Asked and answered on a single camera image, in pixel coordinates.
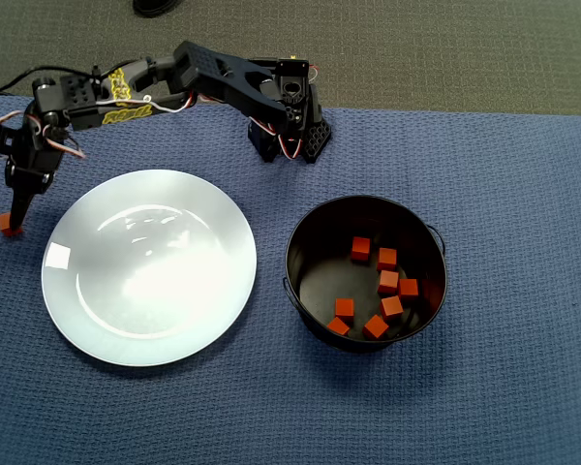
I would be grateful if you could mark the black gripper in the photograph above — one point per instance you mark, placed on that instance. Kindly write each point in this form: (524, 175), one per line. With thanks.
(25, 180)

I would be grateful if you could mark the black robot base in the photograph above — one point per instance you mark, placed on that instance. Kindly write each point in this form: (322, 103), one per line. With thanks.
(314, 140)

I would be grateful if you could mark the blue woven tablecloth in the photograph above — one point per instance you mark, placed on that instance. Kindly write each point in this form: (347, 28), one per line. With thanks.
(416, 412)

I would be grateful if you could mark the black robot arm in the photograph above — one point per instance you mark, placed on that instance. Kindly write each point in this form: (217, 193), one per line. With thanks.
(213, 72)

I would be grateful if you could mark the white round plate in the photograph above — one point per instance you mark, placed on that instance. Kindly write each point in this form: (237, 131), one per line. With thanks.
(150, 290)

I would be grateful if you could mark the black metal bucket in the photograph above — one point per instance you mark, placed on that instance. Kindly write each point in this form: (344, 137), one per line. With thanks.
(319, 334)

